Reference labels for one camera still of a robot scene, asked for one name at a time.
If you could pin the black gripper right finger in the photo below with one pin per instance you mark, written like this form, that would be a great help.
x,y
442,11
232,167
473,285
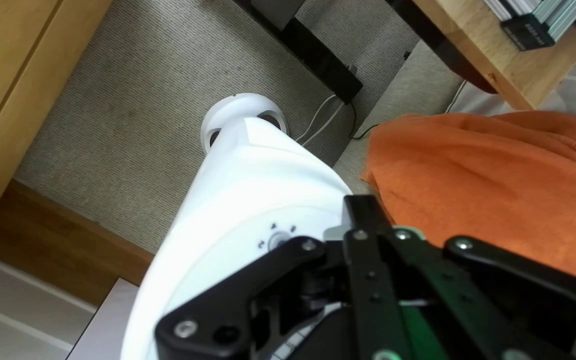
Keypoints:
x,y
463,300

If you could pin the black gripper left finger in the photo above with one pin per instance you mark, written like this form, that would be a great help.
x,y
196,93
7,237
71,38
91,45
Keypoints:
x,y
250,313

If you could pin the white tower air conditioner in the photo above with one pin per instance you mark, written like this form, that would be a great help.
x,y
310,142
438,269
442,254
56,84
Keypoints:
x,y
257,188

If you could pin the white paper sheet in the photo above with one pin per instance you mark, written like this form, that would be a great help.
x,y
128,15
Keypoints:
x,y
104,333

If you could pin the orange fabric cushion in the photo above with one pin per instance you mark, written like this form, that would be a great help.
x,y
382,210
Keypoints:
x,y
507,178

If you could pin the brown wooden skirting board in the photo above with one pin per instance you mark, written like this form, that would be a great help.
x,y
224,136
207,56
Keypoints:
x,y
65,248

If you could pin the wooden shelf board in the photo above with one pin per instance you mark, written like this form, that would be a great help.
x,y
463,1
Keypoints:
x,y
467,37

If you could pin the black furniture leg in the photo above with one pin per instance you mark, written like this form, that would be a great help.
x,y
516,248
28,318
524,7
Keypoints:
x,y
279,18

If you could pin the light wood cabinet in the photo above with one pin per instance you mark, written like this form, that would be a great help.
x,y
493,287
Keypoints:
x,y
40,45

